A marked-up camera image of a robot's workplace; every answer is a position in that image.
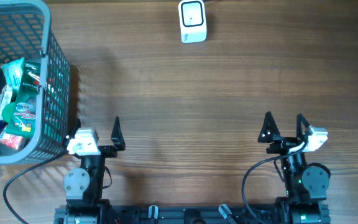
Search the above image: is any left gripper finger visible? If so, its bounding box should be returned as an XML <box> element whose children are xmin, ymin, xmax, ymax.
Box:
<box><xmin>63</xmin><ymin>118</ymin><xmax>81</xmax><ymax>146</ymax></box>
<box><xmin>111</xmin><ymin>116</ymin><xmax>126</xmax><ymax>151</ymax></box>

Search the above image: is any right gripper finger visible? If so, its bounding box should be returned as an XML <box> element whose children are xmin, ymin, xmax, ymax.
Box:
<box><xmin>257</xmin><ymin>111</ymin><xmax>280</xmax><ymax>143</ymax></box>
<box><xmin>296</xmin><ymin>113</ymin><xmax>310</xmax><ymax>140</ymax></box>

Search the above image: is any green 3M gloves package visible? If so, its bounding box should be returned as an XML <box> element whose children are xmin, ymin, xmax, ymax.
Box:
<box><xmin>6</xmin><ymin>61</ymin><xmax>40</xmax><ymax>139</ymax></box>

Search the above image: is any red snack packet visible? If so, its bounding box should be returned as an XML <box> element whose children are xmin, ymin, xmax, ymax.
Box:
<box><xmin>0</xmin><ymin>128</ymin><xmax>27</xmax><ymax>151</ymax></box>

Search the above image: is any green lidded jar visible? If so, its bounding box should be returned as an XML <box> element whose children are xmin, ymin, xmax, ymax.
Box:
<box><xmin>1</xmin><ymin>102</ymin><xmax>15</xmax><ymax>123</ymax></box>

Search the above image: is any white tissue pack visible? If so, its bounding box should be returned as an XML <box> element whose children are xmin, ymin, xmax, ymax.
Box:
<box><xmin>0</xmin><ymin>85</ymin><xmax>13</xmax><ymax>120</ymax></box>

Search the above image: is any teal wet wipes pack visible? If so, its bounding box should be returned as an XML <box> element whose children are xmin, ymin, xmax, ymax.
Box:
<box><xmin>1</xmin><ymin>58</ymin><xmax>25</xmax><ymax>91</ymax></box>

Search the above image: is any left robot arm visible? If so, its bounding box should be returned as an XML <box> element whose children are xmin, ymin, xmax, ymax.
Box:
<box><xmin>53</xmin><ymin>117</ymin><xmax>126</xmax><ymax>224</ymax></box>

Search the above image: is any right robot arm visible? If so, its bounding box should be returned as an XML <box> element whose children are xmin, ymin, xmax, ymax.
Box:
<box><xmin>258</xmin><ymin>112</ymin><xmax>331</xmax><ymax>223</ymax></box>

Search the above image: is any white barcode scanner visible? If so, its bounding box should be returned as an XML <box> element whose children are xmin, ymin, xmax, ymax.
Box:
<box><xmin>178</xmin><ymin>0</ymin><xmax>208</xmax><ymax>44</ymax></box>

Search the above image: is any grey plastic shopping basket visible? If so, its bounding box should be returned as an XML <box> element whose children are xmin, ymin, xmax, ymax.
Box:
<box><xmin>0</xmin><ymin>1</ymin><xmax>71</xmax><ymax>165</ymax></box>

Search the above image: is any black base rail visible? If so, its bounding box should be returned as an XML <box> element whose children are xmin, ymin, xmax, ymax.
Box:
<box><xmin>53</xmin><ymin>204</ymin><xmax>331</xmax><ymax>224</ymax></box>

